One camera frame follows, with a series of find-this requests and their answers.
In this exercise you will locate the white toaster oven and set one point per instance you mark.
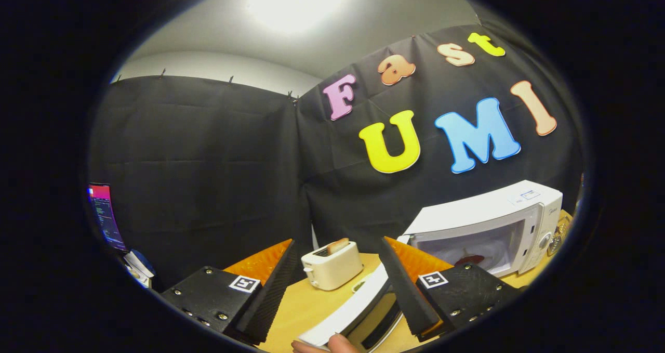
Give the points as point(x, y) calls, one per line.
point(483, 207)

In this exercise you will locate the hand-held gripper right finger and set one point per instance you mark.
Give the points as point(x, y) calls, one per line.
point(408, 296)

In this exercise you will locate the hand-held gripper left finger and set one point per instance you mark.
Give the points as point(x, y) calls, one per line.
point(273, 296)

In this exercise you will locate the cream pop-up toaster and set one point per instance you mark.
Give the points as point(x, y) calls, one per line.
point(332, 270)

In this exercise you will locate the white and blue box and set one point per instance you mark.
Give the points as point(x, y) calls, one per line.
point(139, 267)

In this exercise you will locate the computer monitor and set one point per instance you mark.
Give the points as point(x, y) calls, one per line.
point(104, 218)

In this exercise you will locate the bread slice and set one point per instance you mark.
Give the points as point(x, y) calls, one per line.
point(338, 246)

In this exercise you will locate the reddish brown meat strip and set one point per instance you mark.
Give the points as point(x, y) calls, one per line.
point(470, 260)

